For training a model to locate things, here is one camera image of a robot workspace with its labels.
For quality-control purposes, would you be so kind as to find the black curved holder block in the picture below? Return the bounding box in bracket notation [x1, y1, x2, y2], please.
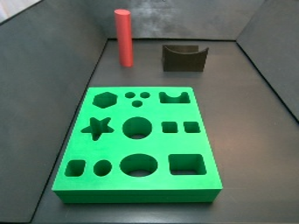
[163, 45, 210, 72]

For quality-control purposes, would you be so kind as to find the green shape-sorting board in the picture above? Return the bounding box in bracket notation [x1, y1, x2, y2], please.
[52, 87, 222, 203]

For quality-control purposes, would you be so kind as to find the red oval peg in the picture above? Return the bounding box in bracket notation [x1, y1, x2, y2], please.
[115, 9, 134, 67]

